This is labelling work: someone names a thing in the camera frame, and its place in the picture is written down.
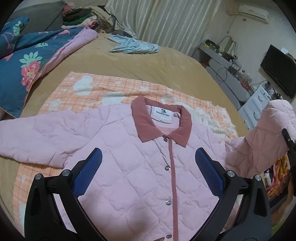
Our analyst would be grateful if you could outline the pink quilted jacket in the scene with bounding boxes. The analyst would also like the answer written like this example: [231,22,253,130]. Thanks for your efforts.
[1,96,295,240]

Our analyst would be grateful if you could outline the pile of clothes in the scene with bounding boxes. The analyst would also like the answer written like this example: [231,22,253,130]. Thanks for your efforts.
[61,3,115,33]

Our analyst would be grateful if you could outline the colourful bag on floor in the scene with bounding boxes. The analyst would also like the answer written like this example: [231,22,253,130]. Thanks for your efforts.
[264,154,290,212]

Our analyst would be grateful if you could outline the white drawer cabinet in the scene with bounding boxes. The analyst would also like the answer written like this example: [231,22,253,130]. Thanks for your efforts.
[238,85,270,131]

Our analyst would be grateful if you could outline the black flat television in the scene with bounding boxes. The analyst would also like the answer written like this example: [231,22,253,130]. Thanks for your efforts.
[260,45,296,98]

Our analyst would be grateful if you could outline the grey curved desk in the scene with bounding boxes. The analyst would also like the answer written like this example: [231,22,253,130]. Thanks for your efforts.
[197,44,250,110]

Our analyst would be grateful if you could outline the orange plaid blanket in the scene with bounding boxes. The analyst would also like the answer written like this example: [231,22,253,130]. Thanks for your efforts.
[12,71,239,232]

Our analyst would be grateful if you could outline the white air conditioner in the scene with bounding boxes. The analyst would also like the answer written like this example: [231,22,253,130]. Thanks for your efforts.
[239,4,271,24]

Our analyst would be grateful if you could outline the navy floral quilt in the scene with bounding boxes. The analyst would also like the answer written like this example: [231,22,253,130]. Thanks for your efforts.
[1,16,97,118]

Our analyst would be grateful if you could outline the white striped curtain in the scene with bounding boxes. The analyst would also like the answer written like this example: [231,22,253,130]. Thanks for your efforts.
[105,0,221,56]

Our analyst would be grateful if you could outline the light blue garment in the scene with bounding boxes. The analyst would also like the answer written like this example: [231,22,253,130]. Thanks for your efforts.
[106,35,159,54]

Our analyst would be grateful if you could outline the grey headboard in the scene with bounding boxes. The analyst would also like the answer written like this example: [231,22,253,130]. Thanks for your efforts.
[8,1,66,35]

